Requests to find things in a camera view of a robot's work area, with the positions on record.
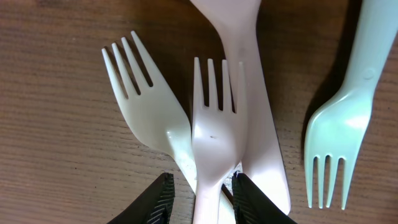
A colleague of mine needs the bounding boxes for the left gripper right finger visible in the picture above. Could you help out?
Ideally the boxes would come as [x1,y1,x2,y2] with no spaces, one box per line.
[232,172,297,224]

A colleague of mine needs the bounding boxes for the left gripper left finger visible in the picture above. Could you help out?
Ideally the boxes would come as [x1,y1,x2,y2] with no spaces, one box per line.
[108,172,175,224]

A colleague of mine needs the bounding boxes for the mint green fork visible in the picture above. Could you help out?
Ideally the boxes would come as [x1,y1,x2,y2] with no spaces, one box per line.
[304,0,397,208]

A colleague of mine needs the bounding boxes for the white spoon group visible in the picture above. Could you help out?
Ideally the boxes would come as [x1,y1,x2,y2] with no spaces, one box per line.
[191,0,291,214]

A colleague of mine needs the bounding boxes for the white fork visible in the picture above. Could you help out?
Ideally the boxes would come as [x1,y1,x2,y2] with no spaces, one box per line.
[192,58,248,224]
[102,32,234,223]

